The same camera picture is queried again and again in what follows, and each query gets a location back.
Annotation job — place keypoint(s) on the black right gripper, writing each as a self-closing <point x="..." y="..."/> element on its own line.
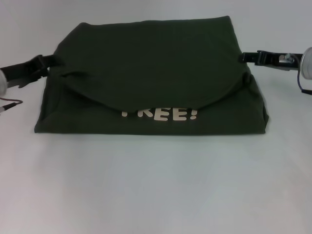
<point x="278" y="61"/>

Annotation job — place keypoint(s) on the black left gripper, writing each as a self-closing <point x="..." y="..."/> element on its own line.
<point x="20" y="72"/>

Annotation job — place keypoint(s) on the dark green shirt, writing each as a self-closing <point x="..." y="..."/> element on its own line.
<point x="151" y="73"/>

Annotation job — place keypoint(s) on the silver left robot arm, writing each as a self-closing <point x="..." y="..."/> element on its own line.
<point x="2" y="83"/>

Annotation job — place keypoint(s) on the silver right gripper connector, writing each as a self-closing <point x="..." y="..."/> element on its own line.
<point x="286" y="59"/>

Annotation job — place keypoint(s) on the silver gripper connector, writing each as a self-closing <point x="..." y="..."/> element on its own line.
<point x="286" y="59"/>
<point x="5" y="108"/>

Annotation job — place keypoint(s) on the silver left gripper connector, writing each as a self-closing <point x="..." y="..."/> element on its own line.
<point x="5" y="108"/>

